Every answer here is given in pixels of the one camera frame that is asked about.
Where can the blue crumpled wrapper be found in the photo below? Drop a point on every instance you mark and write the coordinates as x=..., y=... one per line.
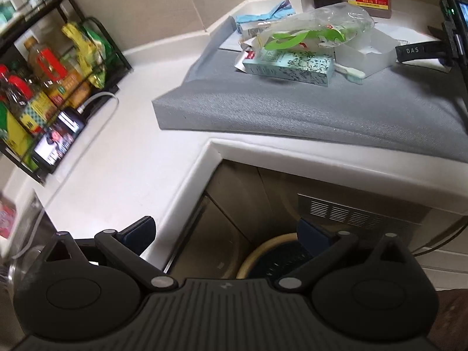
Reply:
x=256, y=18

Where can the clear green-printed plastic bag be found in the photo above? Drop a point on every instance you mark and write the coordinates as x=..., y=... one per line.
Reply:
x=321, y=22

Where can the metal cabinet vent grille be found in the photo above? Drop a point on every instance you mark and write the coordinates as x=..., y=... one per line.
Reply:
x=365, y=214

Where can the red cap sauce bottle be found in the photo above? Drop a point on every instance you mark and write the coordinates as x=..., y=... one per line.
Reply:
x=22, y=87

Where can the green snack bag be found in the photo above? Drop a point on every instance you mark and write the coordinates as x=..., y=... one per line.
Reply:
x=102, y=44

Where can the blue bin with yellow rim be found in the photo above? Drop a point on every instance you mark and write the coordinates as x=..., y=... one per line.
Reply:
x=270, y=263

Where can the yellow snack bag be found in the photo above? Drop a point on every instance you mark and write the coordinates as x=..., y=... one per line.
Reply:
x=82, y=51

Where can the teal floral toothpaste box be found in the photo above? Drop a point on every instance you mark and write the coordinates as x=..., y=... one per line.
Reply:
x=292, y=67

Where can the white cardboard box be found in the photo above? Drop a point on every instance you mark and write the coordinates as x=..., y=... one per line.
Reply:
x=373, y=56

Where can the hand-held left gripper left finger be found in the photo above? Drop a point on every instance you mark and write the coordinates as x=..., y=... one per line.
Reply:
x=140, y=232

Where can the black smartphone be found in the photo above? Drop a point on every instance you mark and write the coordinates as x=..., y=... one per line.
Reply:
x=58, y=139

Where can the green yellow packet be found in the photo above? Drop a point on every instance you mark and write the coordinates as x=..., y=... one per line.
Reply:
x=14, y=135

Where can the red printed packet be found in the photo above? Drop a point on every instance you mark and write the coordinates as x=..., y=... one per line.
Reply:
x=6, y=219

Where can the grey cloth mat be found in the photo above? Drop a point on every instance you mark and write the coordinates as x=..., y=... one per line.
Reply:
x=292, y=109

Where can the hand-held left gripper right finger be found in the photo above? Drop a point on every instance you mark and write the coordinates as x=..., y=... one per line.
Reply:
x=311, y=236

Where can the red-label cooking oil bottle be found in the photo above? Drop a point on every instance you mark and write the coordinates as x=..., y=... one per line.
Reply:
x=49, y=65

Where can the white toothbrush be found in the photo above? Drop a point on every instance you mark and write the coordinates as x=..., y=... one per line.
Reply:
x=353, y=72

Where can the stainless steel sink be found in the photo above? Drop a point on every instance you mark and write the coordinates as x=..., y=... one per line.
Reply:
x=25, y=223

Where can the beige vented cabinet door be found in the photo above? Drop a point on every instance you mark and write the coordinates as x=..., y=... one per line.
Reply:
x=278, y=204

